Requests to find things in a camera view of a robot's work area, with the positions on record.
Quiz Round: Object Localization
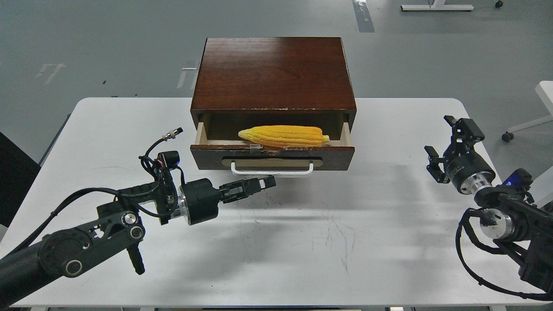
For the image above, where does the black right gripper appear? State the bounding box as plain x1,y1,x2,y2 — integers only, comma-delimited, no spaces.
424,115,496,195

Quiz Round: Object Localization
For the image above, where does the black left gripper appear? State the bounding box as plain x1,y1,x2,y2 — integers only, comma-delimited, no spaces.
178,176,277,225

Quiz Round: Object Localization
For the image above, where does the wooden drawer with white handle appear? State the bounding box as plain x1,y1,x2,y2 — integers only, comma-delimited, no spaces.
190,122,355,178

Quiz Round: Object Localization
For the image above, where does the yellow corn cob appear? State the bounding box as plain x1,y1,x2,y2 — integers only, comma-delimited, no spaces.
238,125,330,148

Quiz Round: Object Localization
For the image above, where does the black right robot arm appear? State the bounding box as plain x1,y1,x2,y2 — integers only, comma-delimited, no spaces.
424,115,553,301

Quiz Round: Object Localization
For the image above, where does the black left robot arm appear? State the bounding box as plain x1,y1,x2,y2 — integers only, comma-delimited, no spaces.
1,128,276,311

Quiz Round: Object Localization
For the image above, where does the dark wooden drawer cabinet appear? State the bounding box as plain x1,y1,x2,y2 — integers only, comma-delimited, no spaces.
190,37,357,127

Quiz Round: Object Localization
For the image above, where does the white chair base with caster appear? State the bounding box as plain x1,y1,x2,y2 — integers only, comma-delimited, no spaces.
502,81,553,142

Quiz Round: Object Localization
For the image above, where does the white stand base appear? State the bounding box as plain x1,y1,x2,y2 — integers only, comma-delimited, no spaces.
400,0,474,12

